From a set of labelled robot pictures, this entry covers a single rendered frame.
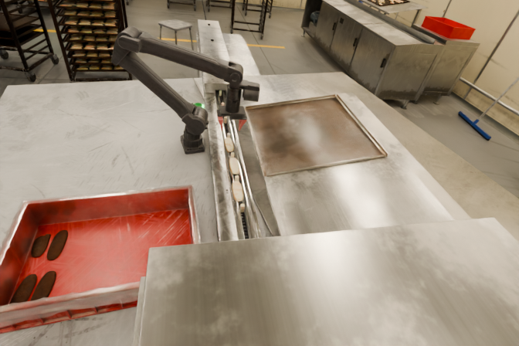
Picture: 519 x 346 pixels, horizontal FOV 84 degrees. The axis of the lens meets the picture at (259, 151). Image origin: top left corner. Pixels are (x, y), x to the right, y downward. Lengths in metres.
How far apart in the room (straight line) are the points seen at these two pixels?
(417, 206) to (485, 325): 0.68
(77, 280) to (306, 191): 0.72
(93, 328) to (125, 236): 0.25
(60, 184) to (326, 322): 1.04
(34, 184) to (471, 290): 1.21
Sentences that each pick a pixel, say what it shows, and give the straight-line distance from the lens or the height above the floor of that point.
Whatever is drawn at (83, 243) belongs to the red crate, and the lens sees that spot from 1.02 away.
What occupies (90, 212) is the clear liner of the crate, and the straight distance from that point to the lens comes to 1.04.
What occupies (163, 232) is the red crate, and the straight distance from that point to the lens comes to 0.99.
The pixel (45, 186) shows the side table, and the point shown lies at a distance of 1.24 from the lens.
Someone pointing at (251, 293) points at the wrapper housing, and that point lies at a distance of 0.35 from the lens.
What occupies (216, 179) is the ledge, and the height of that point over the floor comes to 0.86.
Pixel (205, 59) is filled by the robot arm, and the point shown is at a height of 1.22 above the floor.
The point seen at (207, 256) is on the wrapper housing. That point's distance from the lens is 0.37.
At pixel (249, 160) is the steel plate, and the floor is 0.82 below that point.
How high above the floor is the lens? 1.61
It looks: 37 degrees down
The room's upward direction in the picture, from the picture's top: 10 degrees clockwise
